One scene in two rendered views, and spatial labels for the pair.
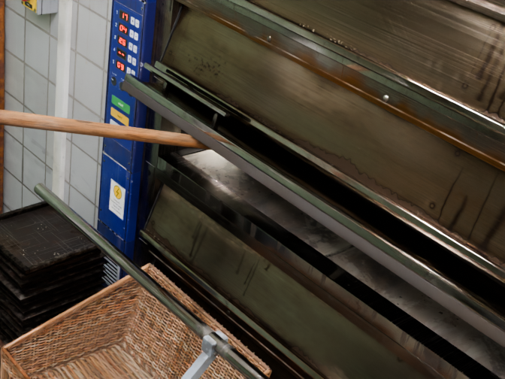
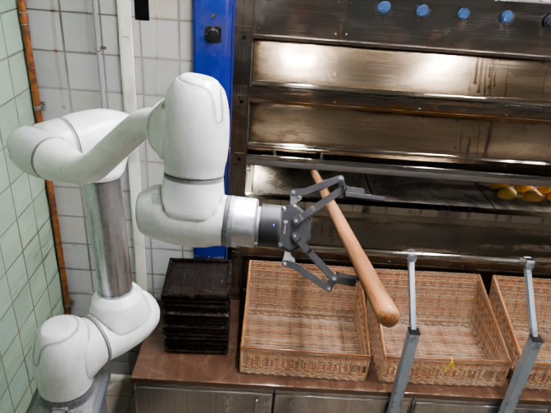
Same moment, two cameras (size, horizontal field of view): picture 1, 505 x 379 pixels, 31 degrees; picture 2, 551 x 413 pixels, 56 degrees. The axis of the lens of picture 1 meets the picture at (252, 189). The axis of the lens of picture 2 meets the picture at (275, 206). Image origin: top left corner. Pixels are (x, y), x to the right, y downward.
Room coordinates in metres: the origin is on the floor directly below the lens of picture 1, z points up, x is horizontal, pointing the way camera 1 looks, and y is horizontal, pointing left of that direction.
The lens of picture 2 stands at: (0.66, 1.69, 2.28)
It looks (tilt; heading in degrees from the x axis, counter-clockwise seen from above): 28 degrees down; 314
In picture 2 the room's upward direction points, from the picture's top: 5 degrees clockwise
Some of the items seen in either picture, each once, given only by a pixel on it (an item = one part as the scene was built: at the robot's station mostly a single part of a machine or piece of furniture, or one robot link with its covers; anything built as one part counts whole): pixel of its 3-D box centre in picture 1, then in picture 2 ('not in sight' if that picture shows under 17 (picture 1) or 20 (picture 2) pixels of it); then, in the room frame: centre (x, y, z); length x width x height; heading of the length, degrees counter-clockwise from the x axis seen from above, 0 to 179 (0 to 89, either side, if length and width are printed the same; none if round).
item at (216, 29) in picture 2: not in sight; (212, 29); (2.29, 0.42, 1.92); 0.06 x 0.04 x 0.11; 46
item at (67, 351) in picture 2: not in sight; (65, 352); (1.82, 1.31, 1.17); 0.18 x 0.16 x 0.22; 96
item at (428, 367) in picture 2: not in sight; (432, 324); (1.41, -0.19, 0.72); 0.56 x 0.49 x 0.28; 47
